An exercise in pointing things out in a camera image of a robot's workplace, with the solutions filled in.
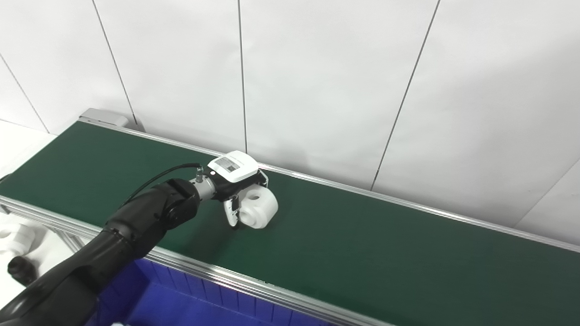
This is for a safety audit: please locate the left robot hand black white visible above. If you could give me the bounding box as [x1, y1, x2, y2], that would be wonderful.
[207, 150, 269, 228]

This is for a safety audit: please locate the white plastic part with hole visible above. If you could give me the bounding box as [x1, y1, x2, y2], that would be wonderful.
[237, 186, 279, 230]

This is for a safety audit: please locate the blue plastic bin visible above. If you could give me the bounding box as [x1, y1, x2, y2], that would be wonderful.
[85, 258, 334, 326]

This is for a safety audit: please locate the black plastic part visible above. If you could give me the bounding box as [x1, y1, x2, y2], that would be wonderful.
[7, 255, 39, 287]

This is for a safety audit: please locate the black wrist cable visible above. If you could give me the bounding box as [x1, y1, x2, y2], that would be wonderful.
[120, 163, 203, 210]

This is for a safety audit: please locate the green conveyor belt aluminium frame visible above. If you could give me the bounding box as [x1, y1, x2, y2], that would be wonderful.
[0, 108, 580, 326]

